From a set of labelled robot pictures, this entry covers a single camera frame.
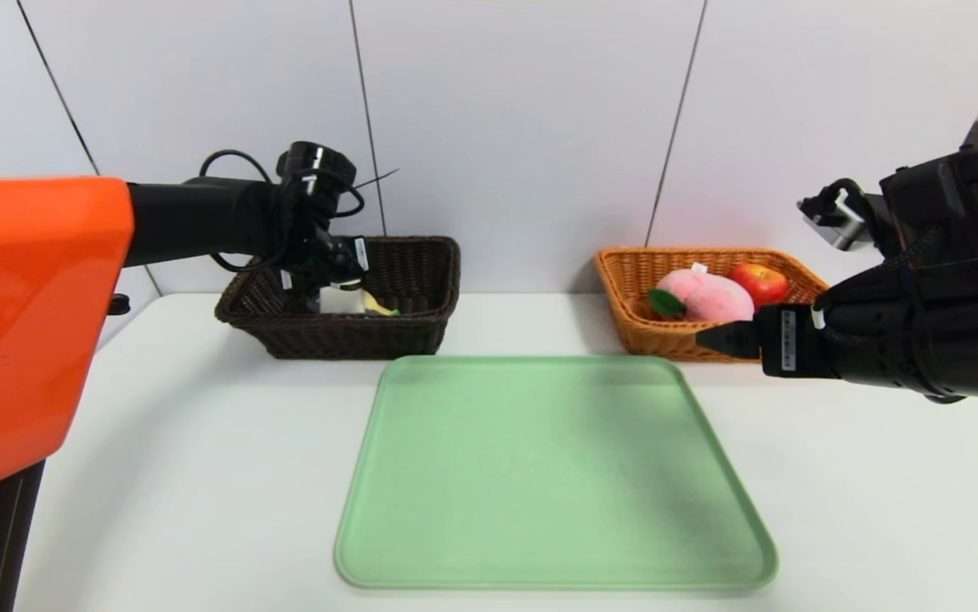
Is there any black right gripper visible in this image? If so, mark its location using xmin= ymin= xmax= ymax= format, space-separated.
xmin=695 ymin=286 xmax=913 ymax=389

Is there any pink plush peach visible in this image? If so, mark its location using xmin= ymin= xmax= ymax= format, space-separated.
xmin=647 ymin=265 xmax=755 ymax=324

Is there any red apple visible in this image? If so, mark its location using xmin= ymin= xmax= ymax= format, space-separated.
xmin=726 ymin=263 xmax=789 ymax=310

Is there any white rectangular soap block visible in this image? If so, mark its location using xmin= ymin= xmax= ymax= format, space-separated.
xmin=319 ymin=286 xmax=367 ymax=316

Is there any orange wicker basket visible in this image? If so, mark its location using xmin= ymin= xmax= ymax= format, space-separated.
xmin=595 ymin=246 xmax=829 ymax=365

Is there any dark brown wicker basket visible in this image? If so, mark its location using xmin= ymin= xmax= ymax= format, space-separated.
xmin=215 ymin=236 xmax=462 ymax=360

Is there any light green plastic tray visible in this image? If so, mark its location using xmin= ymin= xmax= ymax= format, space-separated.
xmin=334 ymin=354 xmax=778 ymax=591

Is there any thin grey zip tie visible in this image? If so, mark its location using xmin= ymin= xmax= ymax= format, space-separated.
xmin=351 ymin=167 xmax=402 ymax=191

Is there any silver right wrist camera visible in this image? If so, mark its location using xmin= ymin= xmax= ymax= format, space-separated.
xmin=796 ymin=189 xmax=873 ymax=252

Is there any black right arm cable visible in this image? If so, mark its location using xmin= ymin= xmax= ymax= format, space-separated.
xmin=803 ymin=177 xmax=944 ymax=349

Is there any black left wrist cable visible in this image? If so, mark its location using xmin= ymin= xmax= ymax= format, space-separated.
xmin=198 ymin=148 xmax=367 ymax=275

